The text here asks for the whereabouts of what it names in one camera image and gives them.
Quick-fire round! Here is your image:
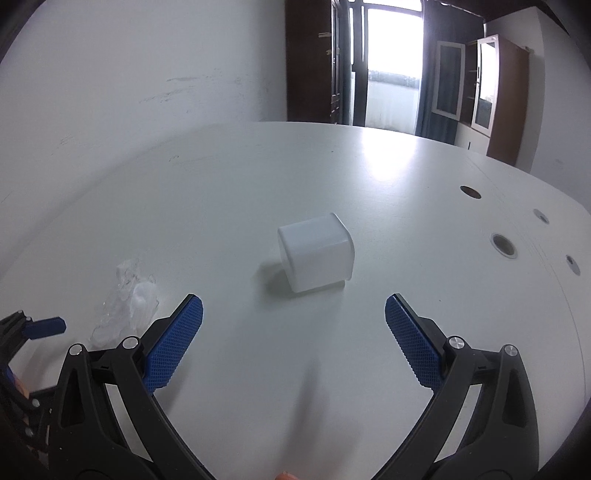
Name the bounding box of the white plastic cup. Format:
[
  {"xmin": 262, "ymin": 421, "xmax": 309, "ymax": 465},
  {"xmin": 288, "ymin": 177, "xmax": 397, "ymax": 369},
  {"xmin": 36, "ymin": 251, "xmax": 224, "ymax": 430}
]
[{"xmin": 277, "ymin": 211, "xmax": 356, "ymax": 295}]

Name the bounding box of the bright window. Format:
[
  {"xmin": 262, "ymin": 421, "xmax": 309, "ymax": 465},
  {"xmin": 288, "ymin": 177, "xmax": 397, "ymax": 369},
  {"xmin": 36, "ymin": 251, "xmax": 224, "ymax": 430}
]
[{"xmin": 351, "ymin": 2, "xmax": 424, "ymax": 136}]

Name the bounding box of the dark curtain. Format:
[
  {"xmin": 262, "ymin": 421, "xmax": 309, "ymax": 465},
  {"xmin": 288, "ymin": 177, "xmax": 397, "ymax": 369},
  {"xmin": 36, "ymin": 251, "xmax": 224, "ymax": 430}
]
[{"xmin": 414, "ymin": 0, "xmax": 485, "ymax": 145}]

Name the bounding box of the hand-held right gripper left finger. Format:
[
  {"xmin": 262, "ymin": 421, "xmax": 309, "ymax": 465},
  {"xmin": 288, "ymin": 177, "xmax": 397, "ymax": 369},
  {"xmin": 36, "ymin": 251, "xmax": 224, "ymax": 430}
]
[{"xmin": 48, "ymin": 294, "xmax": 218, "ymax": 480}]

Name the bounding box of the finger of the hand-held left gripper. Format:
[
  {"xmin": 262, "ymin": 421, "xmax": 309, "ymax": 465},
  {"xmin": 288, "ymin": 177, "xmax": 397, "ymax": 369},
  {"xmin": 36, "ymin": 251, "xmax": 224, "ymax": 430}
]
[
  {"xmin": 0, "ymin": 369, "xmax": 58, "ymax": 457},
  {"xmin": 0, "ymin": 311, "xmax": 67, "ymax": 370}
]

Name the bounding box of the wooden cabinet with glass doors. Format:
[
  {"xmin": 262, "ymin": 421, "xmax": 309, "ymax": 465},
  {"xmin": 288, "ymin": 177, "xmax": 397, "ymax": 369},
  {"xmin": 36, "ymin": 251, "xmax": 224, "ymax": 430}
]
[{"xmin": 434, "ymin": 34, "xmax": 530, "ymax": 168}]

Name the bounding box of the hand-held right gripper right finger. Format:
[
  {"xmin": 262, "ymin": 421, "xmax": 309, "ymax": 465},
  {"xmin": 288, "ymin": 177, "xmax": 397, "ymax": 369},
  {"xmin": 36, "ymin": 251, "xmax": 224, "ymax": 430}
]
[{"xmin": 374, "ymin": 294, "xmax": 541, "ymax": 480}]

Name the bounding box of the clear plastic bag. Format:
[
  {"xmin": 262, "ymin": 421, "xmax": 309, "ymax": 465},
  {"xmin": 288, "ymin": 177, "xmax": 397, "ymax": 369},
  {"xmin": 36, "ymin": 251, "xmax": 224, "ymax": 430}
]
[{"xmin": 88, "ymin": 258, "xmax": 161, "ymax": 350}]

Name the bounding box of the dark brown door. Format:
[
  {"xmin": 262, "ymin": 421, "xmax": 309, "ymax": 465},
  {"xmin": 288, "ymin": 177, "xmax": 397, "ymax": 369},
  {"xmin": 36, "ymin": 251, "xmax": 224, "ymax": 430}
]
[{"xmin": 285, "ymin": 0, "xmax": 352, "ymax": 125}]

